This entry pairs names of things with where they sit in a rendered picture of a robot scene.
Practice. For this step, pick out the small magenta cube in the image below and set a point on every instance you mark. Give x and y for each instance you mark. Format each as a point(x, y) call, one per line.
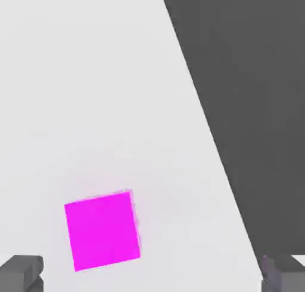
point(102, 231)

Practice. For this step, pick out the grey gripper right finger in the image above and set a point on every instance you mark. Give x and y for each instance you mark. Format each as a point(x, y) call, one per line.
point(283, 281)

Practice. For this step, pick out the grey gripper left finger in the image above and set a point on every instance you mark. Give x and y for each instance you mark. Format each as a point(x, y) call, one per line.
point(21, 273)

